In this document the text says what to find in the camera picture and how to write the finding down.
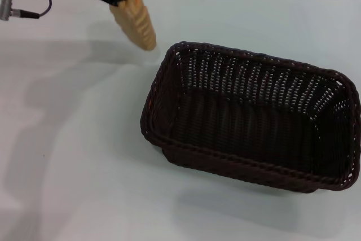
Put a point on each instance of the dark brown woven basket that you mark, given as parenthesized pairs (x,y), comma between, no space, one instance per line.
(248,128)

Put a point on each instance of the orange striped bread loaf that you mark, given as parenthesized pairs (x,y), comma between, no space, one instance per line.
(138,23)

